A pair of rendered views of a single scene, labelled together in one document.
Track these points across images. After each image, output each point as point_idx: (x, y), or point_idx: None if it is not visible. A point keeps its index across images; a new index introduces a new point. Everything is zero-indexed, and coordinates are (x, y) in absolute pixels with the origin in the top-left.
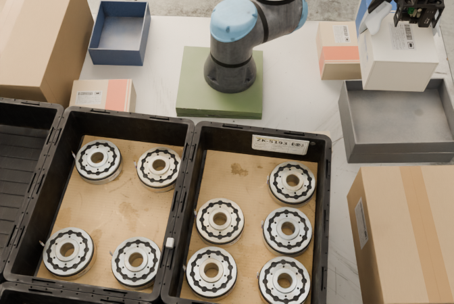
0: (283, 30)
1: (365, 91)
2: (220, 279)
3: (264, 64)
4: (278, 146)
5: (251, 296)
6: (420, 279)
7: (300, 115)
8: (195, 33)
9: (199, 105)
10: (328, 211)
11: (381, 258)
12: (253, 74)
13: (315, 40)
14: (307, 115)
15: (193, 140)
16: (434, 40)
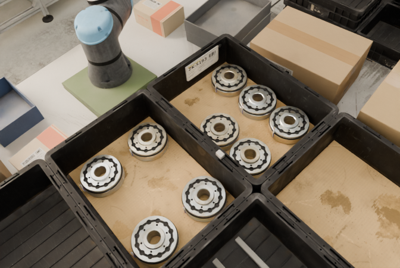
0: (127, 13)
1: (197, 20)
2: (260, 153)
3: None
4: (202, 66)
5: (281, 148)
6: (337, 61)
7: (176, 62)
8: (58, 73)
9: (115, 102)
10: (271, 63)
11: (312, 69)
12: (128, 59)
13: (136, 22)
14: (180, 59)
15: (158, 97)
16: None
